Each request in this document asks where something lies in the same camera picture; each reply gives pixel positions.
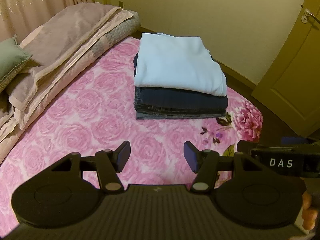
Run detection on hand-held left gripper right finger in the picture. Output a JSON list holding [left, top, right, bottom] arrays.
[[183, 141, 263, 194]]

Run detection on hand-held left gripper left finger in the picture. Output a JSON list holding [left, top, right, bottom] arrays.
[[51, 141, 132, 194]]

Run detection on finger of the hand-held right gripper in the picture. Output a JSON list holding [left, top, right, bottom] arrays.
[[237, 140, 320, 155], [281, 136, 320, 144]]

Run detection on light blue sweatshirt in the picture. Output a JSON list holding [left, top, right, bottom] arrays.
[[134, 32, 227, 97]]

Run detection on person's right hand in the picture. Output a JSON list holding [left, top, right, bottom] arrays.
[[301, 192, 319, 230]]

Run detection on beige door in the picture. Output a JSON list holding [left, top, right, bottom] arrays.
[[251, 0, 320, 138]]

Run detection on folded dark blue jeans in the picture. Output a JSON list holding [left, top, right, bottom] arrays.
[[133, 52, 229, 120]]

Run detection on pink floral blanket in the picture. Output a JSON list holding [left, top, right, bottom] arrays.
[[0, 36, 264, 235]]

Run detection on folded beige quilt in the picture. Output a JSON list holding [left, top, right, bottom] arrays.
[[0, 10, 142, 167]]

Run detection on lilac quilt with pink border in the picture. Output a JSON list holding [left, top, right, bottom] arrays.
[[5, 4, 134, 113]]

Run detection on grey-green cushion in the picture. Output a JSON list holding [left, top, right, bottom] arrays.
[[0, 34, 33, 94]]

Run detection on pink curtain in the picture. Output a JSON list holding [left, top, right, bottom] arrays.
[[0, 0, 109, 43]]

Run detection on metal door handle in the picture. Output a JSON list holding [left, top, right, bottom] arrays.
[[303, 8, 320, 18]]

